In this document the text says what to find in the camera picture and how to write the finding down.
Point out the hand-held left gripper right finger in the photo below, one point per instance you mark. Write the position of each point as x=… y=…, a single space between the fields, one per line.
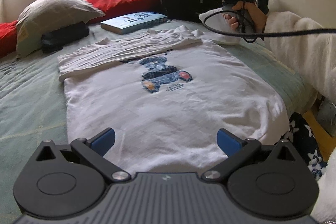
x=228 y=144

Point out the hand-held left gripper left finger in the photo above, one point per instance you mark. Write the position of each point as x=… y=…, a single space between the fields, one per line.
x=103 y=141

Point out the white sweatshirt with bear print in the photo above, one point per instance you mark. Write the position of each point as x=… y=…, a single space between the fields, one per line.
x=170 y=108

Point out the person's right forearm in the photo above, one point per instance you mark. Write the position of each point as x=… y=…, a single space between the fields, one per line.
x=302 y=56

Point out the person's right hand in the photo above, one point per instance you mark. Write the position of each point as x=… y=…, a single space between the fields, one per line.
x=256 y=16

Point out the dark star-print pants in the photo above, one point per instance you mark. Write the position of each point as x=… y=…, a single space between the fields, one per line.
x=304 y=140

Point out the light blue book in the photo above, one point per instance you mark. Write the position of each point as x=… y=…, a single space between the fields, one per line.
x=131 y=22

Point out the green plaid bed blanket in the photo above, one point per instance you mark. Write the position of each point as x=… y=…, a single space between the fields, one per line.
x=26 y=95

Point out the white fuzzy robe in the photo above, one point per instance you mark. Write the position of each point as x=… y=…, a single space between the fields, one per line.
x=326 y=187

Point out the dark folded cloth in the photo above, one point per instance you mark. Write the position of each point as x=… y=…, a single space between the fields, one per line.
x=65 y=35

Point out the grey pillow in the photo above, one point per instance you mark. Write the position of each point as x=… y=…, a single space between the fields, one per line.
x=52 y=14

